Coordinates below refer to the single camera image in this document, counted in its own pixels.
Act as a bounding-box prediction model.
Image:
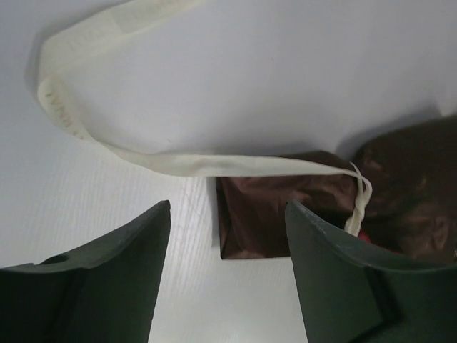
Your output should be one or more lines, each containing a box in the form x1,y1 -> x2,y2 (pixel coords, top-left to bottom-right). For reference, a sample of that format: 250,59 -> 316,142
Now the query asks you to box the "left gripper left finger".
1,201 -> 171,342

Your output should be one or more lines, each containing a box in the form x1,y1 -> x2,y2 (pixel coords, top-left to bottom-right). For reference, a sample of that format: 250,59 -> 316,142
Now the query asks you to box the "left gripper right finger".
285,202 -> 456,343

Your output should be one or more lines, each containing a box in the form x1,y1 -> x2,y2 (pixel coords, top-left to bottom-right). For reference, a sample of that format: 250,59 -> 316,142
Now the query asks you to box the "dark red wrapping paper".
216,116 -> 456,264

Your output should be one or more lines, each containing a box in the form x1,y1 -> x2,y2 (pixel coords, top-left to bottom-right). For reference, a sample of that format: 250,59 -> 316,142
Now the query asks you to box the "cream ribbon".
36,1 -> 373,236

